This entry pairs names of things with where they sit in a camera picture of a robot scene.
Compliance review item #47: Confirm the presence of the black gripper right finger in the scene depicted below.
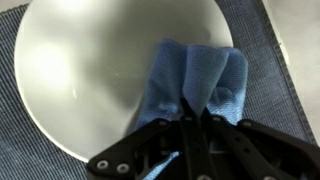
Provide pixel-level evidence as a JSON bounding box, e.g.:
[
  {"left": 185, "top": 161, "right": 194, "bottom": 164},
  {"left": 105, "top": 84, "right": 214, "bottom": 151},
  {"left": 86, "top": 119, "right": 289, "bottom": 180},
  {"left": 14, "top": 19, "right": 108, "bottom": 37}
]
[{"left": 201, "top": 110, "right": 320, "bottom": 180}]

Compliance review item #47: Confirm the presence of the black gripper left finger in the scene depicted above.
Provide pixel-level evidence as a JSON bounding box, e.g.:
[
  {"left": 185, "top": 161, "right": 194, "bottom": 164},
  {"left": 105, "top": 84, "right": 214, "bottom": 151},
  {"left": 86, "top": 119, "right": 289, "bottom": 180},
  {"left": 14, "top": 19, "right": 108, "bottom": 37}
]
[{"left": 86, "top": 99, "right": 200, "bottom": 180}]

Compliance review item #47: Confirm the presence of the blue towel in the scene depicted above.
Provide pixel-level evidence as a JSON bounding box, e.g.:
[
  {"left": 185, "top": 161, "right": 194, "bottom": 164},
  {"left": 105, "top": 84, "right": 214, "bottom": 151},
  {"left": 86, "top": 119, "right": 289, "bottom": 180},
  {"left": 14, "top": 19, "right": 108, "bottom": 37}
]
[{"left": 133, "top": 37, "right": 250, "bottom": 180}]

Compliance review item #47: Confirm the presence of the white round plate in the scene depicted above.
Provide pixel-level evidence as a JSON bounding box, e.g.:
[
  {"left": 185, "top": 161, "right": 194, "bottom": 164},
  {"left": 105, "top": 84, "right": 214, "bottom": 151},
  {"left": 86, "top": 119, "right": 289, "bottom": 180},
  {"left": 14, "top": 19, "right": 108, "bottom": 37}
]
[{"left": 14, "top": 0, "right": 233, "bottom": 162}]

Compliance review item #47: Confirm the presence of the dark blue placemat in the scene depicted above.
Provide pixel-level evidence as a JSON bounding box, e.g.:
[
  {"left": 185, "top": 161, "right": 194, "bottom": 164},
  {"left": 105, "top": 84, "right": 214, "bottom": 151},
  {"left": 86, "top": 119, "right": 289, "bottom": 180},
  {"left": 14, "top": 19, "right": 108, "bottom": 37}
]
[{"left": 0, "top": 0, "right": 316, "bottom": 180}]

